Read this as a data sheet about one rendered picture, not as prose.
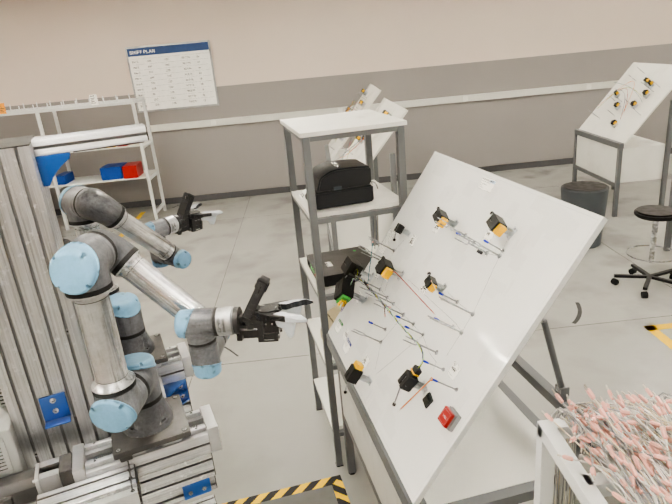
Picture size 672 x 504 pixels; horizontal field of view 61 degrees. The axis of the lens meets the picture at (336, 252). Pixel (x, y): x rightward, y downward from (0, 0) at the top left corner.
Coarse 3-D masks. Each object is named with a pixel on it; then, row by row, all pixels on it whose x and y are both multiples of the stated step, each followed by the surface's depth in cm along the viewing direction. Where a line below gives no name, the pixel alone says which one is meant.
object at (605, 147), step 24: (648, 72) 679; (624, 96) 696; (648, 96) 650; (600, 120) 714; (624, 120) 666; (576, 144) 753; (600, 144) 688; (624, 144) 666; (648, 144) 655; (576, 168) 757; (600, 168) 694; (624, 168) 654; (648, 168) 655
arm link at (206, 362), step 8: (216, 336) 155; (208, 344) 147; (216, 344) 149; (224, 344) 157; (192, 352) 147; (200, 352) 147; (208, 352) 147; (216, 352) 149; (192, 360) 149; (200, 360) 147; (208, 360) 148; (216, 360) 150; (200, 368) 148; (208, 368) 148; (216, 368) 150; (200, 376) 149; (208, 376) 149
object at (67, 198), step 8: (64, 192) 204; (72, 192) 201; (64, 200) 203; (72, 200) 199; (64, 208) 205; (72, 208) 200; (72, 216) 203; (80, 216) 200; (72, 224) 205; (80, 224) 204; (88, 224) 205; (96, 224) 208; (80, 232) 207; (112, 280) 219; (112, 288) 217
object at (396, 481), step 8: (328, 336) 278; (328, 344) 279; (336, 352) 263; (336, 360) 263; (344, 368) 250; (352, 384) 238; (352, 392) 236; (360, 400) 226; (360, 408) 225; (368, 416) 216; (368, 424) 215; (368, 432) 217; (376, 432) 207; (376, 440) 205; (376, 448) 207; (384, 448) 199; (384, 456) 196; (384, 464) 199; (392, 464) 191; (392, 472) 189; (392, 480) 190; (400, 480) 184; (400, 488) 181; (400, 496) 183; (408, 496) 177
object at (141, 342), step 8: (144, 328) 216; (128, 336) 210; (136, 336) 212; (144, 336) 215; (128, 344) 211; (136, 344) 212; (144, 344) 215; (152, 344) 218; (128, 352) 211; (136, 352) 212; (144, 352) 214
